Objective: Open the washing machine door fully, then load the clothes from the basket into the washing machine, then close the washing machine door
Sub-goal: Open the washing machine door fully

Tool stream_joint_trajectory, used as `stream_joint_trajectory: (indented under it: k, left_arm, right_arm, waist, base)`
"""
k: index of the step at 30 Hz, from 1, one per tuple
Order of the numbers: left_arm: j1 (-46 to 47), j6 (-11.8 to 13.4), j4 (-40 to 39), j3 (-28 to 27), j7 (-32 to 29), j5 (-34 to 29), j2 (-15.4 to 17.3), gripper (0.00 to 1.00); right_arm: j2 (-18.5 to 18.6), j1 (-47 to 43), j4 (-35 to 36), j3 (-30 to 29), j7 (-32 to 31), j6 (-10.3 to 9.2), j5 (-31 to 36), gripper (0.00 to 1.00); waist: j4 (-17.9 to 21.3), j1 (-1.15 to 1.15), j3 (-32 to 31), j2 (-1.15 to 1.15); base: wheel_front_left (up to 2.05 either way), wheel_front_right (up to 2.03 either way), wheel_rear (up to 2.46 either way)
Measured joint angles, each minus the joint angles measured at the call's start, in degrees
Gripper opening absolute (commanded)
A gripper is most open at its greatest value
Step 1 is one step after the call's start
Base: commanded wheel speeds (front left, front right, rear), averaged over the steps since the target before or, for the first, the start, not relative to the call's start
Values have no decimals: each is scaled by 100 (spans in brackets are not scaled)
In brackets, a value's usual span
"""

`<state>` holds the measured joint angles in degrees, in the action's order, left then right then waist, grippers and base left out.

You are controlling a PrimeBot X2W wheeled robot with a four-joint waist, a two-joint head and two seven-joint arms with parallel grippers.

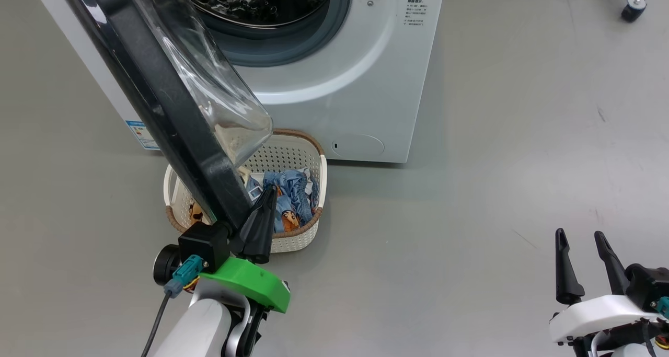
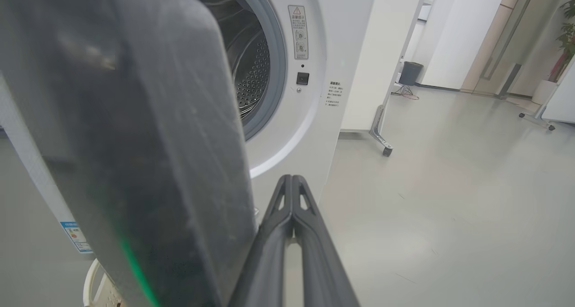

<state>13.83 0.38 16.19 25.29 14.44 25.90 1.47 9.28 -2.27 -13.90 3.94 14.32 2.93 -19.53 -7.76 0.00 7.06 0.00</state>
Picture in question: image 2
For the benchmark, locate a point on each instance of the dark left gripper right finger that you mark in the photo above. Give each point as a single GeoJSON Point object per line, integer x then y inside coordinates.
{"type": "Point", "coordinates": [323, 271]}

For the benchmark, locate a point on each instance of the grey warning sticker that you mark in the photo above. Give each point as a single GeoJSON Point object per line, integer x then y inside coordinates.
{"type": "Point", "coordinates": [298, 30]}

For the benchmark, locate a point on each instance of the blue energy label sticker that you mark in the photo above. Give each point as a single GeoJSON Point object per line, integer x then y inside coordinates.
{"type": "Point", "coordinates": [76, 237]}

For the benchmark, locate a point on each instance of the stainless steel washing machine drum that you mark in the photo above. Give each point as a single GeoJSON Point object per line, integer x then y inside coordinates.
{"type": "Point", "coordinates": [251, 68]}

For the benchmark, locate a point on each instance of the white wheeled board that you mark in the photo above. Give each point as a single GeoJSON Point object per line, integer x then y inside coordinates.
{"type": "Point", "coordinates": [559, 104]}

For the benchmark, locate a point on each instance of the dark grey trash bin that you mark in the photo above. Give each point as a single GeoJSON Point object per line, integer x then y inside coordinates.
{"type": "Point", "coordinates": [410, 73]}

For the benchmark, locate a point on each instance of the green potted plant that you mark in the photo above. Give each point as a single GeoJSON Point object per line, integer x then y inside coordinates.
{"type": "Point", "coordinates": [567, 42]}

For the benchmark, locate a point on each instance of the grey castor leg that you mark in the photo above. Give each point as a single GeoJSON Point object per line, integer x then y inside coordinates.
{"type": "Point", "coordinates": [379, 134]}

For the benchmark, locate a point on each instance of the white partition panel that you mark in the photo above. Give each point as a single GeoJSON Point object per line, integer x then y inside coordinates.
{"type": "Point", "coordinates": [377, 51]}

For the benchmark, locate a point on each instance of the white front-load washing machine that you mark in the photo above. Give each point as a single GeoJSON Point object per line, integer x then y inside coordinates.
{"type": "Point", "coordinates": [350, 73]}

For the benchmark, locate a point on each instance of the dark washing machine door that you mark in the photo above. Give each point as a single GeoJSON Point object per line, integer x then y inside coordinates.
{"type": "Point", "coordinates": [134, 140]}

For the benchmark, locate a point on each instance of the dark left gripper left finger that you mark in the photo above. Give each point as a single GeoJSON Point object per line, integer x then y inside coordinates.
{"type": "Point", "coordinates": [265, 262]}

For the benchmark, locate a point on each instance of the cream perforated laundry basket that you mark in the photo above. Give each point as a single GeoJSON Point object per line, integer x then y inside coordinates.
{"type": "Point", "coordinates": [96, 289]}

